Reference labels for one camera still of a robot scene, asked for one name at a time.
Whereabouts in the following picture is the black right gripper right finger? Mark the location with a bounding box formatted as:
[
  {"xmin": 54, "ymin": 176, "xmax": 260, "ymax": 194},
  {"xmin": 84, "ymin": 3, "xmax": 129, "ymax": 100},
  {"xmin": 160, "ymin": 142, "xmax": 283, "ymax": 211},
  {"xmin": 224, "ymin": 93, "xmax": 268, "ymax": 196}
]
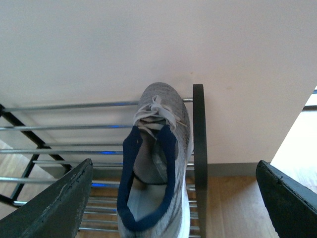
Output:
[{"xmin": 256, "ymin": 160, "xmax": 317, "ymax": 238}]

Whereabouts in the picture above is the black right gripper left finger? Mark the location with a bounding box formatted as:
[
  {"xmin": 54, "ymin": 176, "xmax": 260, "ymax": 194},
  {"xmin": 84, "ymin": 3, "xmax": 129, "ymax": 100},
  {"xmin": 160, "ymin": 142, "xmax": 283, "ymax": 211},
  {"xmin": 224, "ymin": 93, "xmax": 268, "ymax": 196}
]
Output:
[{"xmin": 0, "ymin": 159, "xmax": 93, "ymax": 238}]

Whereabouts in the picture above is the grey knit sneaker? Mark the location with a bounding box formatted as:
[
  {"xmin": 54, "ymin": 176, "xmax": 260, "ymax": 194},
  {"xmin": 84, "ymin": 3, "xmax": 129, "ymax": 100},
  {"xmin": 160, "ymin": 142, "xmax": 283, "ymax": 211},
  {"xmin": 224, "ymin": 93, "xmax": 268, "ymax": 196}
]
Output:
[{"xmin": 116, "ymin": 82, "xmax": 194, "ymax": 238}]

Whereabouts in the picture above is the black metal shoe rack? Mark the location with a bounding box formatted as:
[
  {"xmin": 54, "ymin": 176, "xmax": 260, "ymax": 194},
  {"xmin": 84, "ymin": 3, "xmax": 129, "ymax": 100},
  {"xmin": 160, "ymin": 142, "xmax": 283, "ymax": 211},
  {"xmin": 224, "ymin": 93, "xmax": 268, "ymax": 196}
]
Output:
[{"xmin": 0, "ymin": 84, "xmax": 208, "ymax": 238}]

